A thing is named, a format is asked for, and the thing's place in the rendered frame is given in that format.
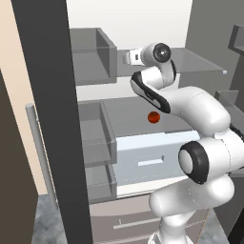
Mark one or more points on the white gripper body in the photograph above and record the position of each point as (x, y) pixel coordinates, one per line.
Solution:
(126, 57)

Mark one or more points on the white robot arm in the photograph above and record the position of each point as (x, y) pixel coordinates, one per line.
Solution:
(203, 111)

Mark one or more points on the wide grey glass fridge shelf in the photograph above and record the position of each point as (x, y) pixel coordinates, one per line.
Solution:
(127, 117)

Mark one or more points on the dark grey fridge door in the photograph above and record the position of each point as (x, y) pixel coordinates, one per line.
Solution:
(50, 95)

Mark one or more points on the grey fridge door with bins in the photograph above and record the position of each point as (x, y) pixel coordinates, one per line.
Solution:
(219, 38)

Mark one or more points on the dark brown cabinet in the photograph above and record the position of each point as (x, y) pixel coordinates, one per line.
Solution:
(14, 178)

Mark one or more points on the large grey door bin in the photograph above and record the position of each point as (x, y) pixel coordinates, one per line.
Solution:
(92, 63)

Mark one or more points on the red round fruit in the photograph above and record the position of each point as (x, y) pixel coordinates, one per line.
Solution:
(154, 117)

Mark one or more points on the white crisper drawer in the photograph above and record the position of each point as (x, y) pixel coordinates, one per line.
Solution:
(149, 158)

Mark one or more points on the small clear grey door bin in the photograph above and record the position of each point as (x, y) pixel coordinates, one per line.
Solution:
(100, 184)

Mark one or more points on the grey freezer drawer front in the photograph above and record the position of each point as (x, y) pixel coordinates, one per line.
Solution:
(120, 209)

